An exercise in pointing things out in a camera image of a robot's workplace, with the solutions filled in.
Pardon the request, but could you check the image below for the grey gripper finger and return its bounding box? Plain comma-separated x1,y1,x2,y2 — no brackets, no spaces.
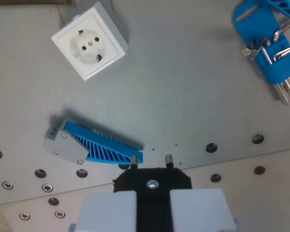
170,188,241,232
69,191,138,232

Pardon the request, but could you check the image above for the black power plug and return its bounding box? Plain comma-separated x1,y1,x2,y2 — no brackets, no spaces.
113,154,193,232

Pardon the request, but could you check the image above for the large steel hex key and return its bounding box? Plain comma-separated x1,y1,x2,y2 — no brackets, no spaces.
258,45,290,105

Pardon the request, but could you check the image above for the small steel hex key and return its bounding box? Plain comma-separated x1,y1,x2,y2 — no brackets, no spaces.
241,48,258,60

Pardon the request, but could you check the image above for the medium steel hex key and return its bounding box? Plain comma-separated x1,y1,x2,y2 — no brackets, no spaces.
273,47,290,97

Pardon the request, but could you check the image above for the blue hex key holder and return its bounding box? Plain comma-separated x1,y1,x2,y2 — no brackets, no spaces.
233,0,290,85

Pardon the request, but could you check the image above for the long steel hex key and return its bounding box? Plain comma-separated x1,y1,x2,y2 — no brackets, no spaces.
273,19,290,89

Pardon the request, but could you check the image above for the blue ribbed plastic finger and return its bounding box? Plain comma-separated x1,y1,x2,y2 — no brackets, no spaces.
264,0,290,20

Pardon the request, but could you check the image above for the blue ribbed finger grey mount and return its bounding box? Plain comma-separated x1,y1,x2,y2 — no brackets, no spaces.
43,118,145,166

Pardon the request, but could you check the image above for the white wall socket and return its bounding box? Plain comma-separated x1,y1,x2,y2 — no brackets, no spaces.
51,1,130,82

